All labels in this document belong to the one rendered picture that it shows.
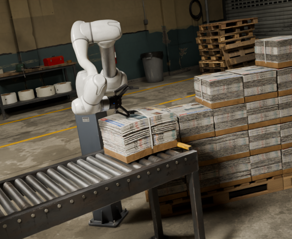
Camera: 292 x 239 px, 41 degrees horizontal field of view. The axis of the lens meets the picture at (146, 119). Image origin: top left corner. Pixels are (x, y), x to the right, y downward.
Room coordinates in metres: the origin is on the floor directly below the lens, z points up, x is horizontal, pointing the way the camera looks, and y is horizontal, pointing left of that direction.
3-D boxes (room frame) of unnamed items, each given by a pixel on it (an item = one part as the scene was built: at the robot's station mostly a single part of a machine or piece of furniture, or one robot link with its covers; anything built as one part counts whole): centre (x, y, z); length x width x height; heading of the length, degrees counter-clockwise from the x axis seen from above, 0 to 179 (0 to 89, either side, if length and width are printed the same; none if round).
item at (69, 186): (2.06, 0.50, 0.77); 0.47 x 0.05 x 0.05; 31
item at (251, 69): (3.30, -0.92, 1.06); 0.37 x 0.28 x 0.01; 10
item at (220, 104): (3.25, -0.63, 0.86); 0.38 x 0.29 x 0.04; 11
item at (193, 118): (3.23, -0.50, 0.42); 1.17 x 0.39 x 0.83; 101
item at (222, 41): (9.84, -2.26, 0.65); 1.33 x 0.94 x 1.30; 125
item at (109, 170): (2.20, 0.28, 0.77); 0.47 x 0.05 x 0.05; 31
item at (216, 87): (3.25, -0.63, 0.95); 0.38 x 0.29 x 0.23; 11
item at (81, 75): (3.06, 0.42, 1.17); 0.18 x 0.16 x 0.22; 95
